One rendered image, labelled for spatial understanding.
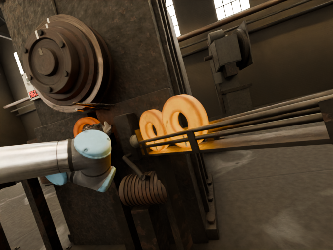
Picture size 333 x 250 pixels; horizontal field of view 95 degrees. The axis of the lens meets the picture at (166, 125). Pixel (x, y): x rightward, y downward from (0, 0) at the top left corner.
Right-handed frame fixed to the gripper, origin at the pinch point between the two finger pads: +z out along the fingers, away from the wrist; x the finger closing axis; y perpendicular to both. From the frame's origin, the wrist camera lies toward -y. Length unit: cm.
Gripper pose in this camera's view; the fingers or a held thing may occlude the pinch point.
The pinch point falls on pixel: (109, 128)
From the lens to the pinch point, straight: 87.8
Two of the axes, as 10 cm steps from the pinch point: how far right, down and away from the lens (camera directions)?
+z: 1.5, -4.4, 8.8
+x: -9.4, 2.2, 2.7
